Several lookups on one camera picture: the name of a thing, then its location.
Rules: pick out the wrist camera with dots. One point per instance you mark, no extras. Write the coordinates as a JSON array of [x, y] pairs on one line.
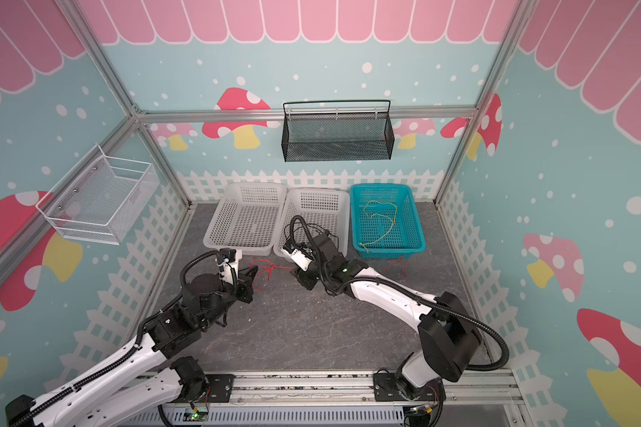
[[297, 255], [228, 261]]

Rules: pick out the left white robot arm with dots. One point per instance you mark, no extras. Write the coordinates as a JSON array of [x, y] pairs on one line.
[[149, 370]]

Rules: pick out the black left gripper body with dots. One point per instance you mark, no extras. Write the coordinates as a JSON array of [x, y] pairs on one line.
[[230, 294]]

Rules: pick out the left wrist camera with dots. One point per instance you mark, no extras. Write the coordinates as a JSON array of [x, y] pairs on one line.
[[228, 261]]

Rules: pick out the teal plastic basket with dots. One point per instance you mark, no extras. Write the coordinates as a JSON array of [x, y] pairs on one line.
[[385, 222]]

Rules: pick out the left white plastic basket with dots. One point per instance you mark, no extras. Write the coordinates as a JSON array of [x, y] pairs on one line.
[[246, 218]]

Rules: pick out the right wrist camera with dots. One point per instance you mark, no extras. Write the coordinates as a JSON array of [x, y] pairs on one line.
[[297, 255]]

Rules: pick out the middle white plastic basket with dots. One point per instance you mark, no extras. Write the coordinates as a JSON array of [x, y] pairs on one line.
[[322, 210]]

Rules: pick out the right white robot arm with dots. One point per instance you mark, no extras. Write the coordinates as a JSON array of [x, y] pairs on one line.
[[451, 341]]

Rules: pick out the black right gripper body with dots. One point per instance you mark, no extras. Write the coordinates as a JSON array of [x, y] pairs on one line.
[[314, 274]]

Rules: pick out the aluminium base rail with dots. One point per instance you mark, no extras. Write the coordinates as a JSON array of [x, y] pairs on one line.
[[339, 398]]

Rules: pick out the black wire mesh wall basket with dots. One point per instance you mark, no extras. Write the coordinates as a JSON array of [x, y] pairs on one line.
[[340, 130]]

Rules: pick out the white plastic basket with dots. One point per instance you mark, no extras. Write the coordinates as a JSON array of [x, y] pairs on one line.
[[322, 210], [246, 218]]

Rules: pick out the white wire wall basket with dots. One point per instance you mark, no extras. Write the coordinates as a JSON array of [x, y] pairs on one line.
[[100, 199]]

